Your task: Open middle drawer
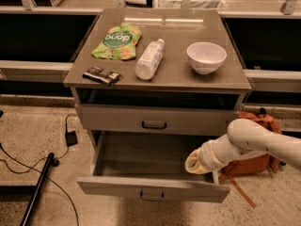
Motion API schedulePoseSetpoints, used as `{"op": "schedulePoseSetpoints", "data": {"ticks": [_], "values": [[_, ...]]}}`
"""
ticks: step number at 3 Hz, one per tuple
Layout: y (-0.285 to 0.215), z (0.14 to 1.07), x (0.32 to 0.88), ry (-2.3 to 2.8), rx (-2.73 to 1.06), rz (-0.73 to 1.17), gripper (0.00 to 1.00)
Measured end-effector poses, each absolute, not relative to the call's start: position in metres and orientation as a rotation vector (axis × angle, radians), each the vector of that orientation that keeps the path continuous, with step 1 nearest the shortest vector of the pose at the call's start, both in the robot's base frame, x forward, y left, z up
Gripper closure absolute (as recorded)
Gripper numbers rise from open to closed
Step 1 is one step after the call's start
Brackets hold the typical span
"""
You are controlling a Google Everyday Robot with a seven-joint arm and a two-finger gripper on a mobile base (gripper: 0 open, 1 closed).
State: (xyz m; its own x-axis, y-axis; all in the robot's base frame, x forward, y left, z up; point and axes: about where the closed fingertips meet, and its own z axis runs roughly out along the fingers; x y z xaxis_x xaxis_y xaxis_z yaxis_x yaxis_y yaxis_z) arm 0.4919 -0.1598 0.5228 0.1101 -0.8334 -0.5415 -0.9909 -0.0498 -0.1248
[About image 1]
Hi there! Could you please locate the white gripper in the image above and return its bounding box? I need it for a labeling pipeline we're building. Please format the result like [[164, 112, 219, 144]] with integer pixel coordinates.
[[185, 141, 226, 175]]

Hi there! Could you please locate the grey drawer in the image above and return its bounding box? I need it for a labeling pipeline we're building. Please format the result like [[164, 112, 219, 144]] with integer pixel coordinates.
[[77, 132, 230, 202], [75, 104, 238, 136]]

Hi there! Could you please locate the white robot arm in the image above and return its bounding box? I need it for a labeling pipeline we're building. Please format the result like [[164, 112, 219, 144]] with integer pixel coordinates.
[[185, 119, 301, 174]]

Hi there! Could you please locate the grey drawer cabinet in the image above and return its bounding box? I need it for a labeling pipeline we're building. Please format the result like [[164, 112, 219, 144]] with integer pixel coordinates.
[[63, 8, 253, 186]]

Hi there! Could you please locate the grey top drawer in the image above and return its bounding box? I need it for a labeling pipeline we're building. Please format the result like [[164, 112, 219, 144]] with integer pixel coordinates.
[[75, 104, 238, 136]]

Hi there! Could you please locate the orange backpack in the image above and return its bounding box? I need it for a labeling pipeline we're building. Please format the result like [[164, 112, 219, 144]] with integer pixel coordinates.
[[218, 107, 282, 208]]

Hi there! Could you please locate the white bowl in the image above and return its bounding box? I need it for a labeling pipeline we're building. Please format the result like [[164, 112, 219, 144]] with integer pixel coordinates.
[[186, 41, 227, 74]]

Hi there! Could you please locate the clear plastic water bottle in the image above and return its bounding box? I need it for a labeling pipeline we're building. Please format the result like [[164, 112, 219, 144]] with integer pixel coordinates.
[[135, 39, 165, 80]]

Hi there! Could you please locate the black power adapter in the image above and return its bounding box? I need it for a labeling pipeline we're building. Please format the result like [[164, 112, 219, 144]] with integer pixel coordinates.
[[65, 131, 78, 147]]

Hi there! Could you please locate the black snack bar wrapper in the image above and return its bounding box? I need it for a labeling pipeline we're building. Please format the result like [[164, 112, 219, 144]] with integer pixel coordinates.
[[83, 66, 123, 86]]

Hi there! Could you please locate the green snack bag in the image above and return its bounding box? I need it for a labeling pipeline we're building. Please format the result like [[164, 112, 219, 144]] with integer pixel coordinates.
[[91, 23, 142, 60]]

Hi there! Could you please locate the black metal pole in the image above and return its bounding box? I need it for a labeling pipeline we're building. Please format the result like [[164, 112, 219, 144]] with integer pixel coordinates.
[[20, 153, 55, 226]]

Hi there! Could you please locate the black cable on floor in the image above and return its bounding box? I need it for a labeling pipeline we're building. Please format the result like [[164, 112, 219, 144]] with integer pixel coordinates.
[[0, 113, 80, 226]]

